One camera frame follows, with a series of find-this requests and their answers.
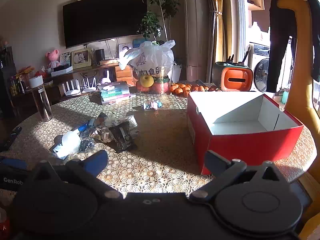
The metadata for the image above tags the white baby photo frame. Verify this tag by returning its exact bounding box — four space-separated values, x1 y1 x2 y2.
118 44 133 56

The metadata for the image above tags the yellow chair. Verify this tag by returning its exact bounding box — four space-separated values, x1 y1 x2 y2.
276 0 320 240

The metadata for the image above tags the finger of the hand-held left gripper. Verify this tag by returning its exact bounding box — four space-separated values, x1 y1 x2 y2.
0 156 27 170

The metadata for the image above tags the white washing machine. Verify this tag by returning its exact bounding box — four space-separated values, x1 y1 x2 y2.
249 42 293 92

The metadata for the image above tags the red cardboard box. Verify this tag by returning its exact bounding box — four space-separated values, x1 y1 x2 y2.
187 91 304 175

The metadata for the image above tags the white flat box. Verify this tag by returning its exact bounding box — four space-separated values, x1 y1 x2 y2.
51 66 74 77

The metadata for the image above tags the small green houseplant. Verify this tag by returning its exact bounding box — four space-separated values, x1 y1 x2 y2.
137 11 163 44

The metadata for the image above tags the stack of clear plastic cases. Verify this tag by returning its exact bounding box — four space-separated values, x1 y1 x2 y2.
98 82 131 105

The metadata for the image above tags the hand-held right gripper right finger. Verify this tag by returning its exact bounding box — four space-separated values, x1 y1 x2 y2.
189 150 287 202

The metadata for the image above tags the pink plush bear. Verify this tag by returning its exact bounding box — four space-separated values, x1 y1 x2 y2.
46 50 61 69

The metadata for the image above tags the black remote control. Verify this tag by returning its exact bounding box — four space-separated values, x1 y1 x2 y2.
0 127 22 151

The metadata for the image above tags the white standing air conditioner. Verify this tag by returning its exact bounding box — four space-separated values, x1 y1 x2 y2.
184 0 213 81

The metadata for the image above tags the orange green tissue box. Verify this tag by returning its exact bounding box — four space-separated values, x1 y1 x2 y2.
212 61 254 92

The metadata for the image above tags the pink blue toy figure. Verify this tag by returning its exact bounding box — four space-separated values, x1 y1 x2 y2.
142 100 163 110

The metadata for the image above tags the white printed packet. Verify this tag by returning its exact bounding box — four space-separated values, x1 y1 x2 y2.
49 131 81 160

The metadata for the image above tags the yellow apple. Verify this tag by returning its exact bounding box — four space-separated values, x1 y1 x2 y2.
139 74 155 87

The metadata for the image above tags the red netted fruit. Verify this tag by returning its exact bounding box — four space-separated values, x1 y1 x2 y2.
150 80 168 93

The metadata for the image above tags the white detergent bottle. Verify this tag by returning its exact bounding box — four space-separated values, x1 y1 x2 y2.
251 21 262 43

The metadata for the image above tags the clear cotton swab bag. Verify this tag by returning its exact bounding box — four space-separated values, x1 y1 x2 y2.
104 115 140 140

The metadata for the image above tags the yellow curtain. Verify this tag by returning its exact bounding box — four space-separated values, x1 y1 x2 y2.
211 0 233 63

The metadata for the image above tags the white plastic bag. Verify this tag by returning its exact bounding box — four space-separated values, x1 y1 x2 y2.
119 40 176 77

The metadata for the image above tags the white router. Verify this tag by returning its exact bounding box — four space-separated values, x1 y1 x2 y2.
82 77 97 94
64 79 81 96

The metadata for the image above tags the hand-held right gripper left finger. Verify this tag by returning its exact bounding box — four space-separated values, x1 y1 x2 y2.
32 150 124 200

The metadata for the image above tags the pile of mandarins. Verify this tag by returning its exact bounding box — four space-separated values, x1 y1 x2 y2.
169 82 218 98

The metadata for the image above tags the clear bottle white lid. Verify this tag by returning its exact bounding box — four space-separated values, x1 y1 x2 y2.
28 75 53 122

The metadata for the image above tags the cream photo frame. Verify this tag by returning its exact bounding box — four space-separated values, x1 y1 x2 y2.
71 49 92 69

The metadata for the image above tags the wooden drawer cabinet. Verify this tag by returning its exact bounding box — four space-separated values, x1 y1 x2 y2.
115 65 133 86

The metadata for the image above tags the clear crinkled wrapper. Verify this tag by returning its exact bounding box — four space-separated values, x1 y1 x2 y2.
90 126 113 143

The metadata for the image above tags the floral lace desktop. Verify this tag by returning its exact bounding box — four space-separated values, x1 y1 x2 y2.
0 90 314 205

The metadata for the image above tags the black glossy packet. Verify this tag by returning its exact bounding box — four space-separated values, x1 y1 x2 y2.
109 121 137 153

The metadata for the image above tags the white swan lamp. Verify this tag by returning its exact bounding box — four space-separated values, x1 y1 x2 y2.
101 70 112 84

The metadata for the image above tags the black flat television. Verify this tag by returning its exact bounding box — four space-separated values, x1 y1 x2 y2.
62 0 147 49

